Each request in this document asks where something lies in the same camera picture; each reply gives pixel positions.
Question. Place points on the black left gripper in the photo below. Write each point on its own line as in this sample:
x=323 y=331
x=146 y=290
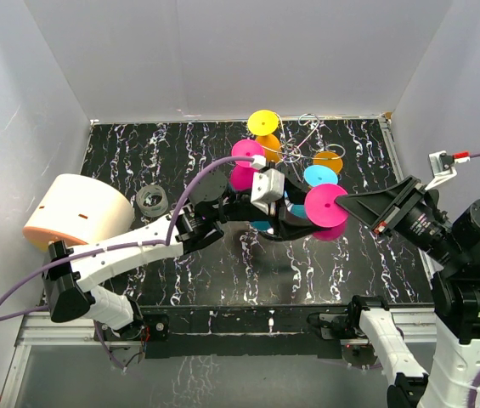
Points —
x=285 y=227

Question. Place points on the orange wine glass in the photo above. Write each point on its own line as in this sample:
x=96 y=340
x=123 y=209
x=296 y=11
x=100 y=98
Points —
x=263 y=125
x=329 y=159

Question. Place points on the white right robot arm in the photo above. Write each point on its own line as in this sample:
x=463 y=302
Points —
x=454 y=378

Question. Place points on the blue wine glass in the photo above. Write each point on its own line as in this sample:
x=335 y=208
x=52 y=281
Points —
x=313 y=175
x=261 y=225

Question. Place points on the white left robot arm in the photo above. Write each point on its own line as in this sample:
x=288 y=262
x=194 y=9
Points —
x=73 y=280

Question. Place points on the blue wine glass front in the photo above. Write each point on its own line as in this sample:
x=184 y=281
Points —
x=261 y=225

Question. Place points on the blue wine glass back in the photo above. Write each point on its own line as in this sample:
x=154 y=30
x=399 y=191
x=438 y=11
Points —
x=313 y=175

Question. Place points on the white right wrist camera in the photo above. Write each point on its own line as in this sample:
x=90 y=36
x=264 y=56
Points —
x=442 y=166

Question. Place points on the magenta wine glass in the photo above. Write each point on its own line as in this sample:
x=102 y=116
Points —
x=323 y=211
x=241 y=177

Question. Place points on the chrome wire wine glass rack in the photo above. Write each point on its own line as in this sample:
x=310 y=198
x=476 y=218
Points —
x=291 y=150

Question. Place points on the white orange appliance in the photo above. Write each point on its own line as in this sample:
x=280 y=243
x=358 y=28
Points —
x=78 y=210

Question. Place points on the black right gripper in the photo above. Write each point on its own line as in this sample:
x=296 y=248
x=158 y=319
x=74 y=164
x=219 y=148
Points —
x=382 y=210

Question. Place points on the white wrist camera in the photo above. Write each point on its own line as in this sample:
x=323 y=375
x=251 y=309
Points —
x=442 y=166
x=268 y=184

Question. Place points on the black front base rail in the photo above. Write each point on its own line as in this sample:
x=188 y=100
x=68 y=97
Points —
x=283 y=330

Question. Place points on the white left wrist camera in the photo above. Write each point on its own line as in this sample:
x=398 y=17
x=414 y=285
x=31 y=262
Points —
x=268 y=184

